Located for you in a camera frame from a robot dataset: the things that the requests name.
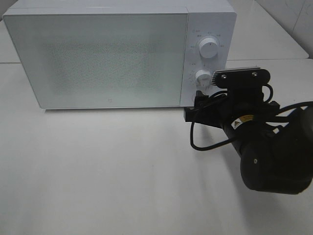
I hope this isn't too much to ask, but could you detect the white microwave door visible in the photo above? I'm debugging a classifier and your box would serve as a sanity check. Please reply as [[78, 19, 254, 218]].
[[4, 14, 187, 109]]

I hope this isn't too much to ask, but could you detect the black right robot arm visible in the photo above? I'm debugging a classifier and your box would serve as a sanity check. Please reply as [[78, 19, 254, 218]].
[[184, 88, 313, 194]]

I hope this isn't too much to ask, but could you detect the white microwave oven body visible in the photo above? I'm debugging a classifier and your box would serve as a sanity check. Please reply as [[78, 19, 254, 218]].
[[3, 6, 236, 109]]

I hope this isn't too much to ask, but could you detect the round white door button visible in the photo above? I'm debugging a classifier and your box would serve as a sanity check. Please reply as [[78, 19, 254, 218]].
[[192, 93, 196, 104]]

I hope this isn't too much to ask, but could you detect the white round knob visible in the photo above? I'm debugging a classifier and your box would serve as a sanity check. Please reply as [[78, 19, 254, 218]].
[[195, 70, 212, 88], [199, 35, 219, 59]]

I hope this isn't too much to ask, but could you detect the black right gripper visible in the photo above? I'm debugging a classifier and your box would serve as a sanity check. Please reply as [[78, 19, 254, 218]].
[[184, 87, 280, 129]]

